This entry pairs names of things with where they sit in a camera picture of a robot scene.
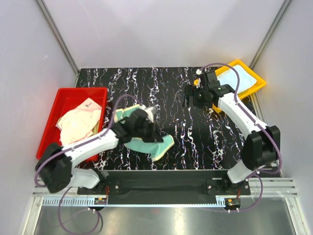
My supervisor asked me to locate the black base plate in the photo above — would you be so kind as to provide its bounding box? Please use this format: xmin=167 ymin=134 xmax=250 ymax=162
xmin=77 ymin=170 xmax=251 ymax=207

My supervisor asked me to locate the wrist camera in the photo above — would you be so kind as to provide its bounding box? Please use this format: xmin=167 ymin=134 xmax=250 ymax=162
xmin=144 ymin=106 xmax=157 ymax=123
xmin=194 ymin=70 xmax=220 ymax=90

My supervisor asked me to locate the aluminium frame post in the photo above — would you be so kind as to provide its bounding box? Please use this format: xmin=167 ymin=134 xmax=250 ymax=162
xmin=249 ymin=0 xmax=293 ymax=70
xmin=34 ymin=0 xmax=80 ymax=88

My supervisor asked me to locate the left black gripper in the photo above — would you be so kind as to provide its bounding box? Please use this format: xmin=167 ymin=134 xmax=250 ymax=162
xmin=133 ymin=119 xmax=163 ymax=142

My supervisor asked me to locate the white slotted cable duct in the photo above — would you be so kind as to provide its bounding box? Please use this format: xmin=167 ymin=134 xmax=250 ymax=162
xmin=43 ymin=197 xmax=107 ymax=207

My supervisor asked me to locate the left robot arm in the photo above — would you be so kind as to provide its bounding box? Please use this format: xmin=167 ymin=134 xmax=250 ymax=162
xmin=36 ymin=106 xmax=163 ymax=194

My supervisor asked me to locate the red plastic bin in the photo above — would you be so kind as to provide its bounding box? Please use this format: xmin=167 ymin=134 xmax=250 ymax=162
xmin=36 ymin=87 xmax=108 ymax=160

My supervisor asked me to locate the yellow green towel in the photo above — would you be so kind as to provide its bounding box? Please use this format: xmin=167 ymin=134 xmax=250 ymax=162
xmin=114 ymin=104 xmax=175 ymax=162

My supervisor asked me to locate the pink towel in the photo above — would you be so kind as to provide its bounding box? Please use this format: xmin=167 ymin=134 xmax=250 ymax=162
xmin=56 ymin=98 xmax=102 ymax=145

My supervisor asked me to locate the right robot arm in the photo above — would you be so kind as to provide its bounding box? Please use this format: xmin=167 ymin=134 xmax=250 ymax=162
xmin=183 ymin=70 xmax=282 ymax=194

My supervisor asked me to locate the left aluminium frame post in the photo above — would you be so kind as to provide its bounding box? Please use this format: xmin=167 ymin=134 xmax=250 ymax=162
xmin=34 ymin=0 xmax=80 ymax=88

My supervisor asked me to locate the right aluminium frame post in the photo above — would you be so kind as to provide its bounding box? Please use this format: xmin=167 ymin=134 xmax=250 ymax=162
xmin=249 ymin=0 xmax=293 ymax=70

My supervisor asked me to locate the light blue towel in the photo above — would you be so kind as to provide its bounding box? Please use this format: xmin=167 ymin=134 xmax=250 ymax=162
xmin=217 ymin=65 xmax=257 ymax=93

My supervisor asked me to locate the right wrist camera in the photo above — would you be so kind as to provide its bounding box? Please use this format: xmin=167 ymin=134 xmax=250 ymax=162
xmin=194 ymin=70 xmax=220 ymax=90

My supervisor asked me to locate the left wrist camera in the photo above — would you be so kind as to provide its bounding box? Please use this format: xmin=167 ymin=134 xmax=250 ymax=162
xmin=144 ymin=106 xmax=157 ymax=123

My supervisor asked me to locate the yellow plastic tray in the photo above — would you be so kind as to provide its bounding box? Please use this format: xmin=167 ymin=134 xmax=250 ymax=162
xmin=200 ymin=60 xmax=266 ymax=100

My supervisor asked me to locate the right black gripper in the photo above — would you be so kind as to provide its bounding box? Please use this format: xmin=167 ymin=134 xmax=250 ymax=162
xmin=182 ymin=85 xmax=212 ymax=109

